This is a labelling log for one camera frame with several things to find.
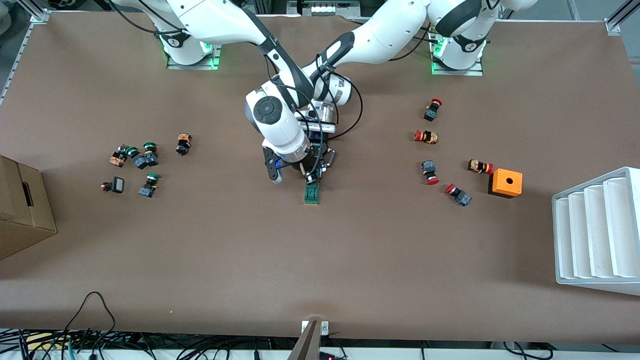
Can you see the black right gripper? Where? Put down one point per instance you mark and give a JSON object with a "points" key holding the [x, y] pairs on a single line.
{"points": [[307, 165]]}

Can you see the red emergency button black block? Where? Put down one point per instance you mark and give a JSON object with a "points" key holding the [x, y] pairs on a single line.
{"points": [[432, 110]]}

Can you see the white slotted tray rack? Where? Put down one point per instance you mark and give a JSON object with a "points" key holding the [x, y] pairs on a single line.
{"points": [[597, 235]]}

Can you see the aluminium table edge profile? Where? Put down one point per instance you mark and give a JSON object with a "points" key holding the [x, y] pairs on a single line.
{"points": [[20, 55]]}

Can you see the black rectangular pushbutton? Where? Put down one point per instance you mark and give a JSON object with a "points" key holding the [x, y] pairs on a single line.
{"points": [[116, 185]]}

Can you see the white power strip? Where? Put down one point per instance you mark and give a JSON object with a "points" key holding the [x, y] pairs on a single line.
{"points": [[327, 8]]}

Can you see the red emergency button orange block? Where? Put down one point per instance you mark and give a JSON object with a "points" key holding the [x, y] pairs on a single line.
{"points": [[480, 166], [426, 137]]}

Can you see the orange button enclosure box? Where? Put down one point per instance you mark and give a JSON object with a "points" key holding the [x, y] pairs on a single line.
{"points": [[506, 184]]}

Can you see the aluminium arm base plate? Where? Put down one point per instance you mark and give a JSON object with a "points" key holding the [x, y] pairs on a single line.
{"points": [[192, 66], [477, 70]]}

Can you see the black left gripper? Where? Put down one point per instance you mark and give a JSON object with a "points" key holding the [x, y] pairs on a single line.
{"points": [[320, 150]]}

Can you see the brown cardboard box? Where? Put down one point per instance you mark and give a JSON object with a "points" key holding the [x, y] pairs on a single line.
{"points": [[22, 215]]}

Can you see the green pushbutton blue block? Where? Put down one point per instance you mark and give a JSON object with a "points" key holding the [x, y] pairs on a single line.
{"points": [[136, 159], [149, 186]]}

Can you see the grey camera mounting bar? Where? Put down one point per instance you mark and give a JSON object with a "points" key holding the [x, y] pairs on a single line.
{"points": [[306, 345]]}

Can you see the green load switch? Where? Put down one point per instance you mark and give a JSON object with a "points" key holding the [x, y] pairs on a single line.
{"points": [[313, 196]]}

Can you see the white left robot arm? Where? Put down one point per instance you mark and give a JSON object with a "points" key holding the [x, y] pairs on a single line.
{"points": [[390, 35]]}

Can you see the black selector switch orange block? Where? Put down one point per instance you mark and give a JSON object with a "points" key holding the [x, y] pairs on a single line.
{"points": [[183, 144]]}

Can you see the green pushbutton black block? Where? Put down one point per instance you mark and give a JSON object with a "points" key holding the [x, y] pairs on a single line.
{"points": [[150, 155]]}

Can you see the white mounting bracket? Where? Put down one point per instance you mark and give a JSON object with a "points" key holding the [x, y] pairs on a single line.
{"points": [[325, 327]]}

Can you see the aluminium corner bracket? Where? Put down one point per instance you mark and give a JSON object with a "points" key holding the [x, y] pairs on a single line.
{"points": [[613, 26]]}

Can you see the red emergency button blue block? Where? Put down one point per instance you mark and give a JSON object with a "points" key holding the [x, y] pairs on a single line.
{"points": [[459, 195], [429, 171]]}

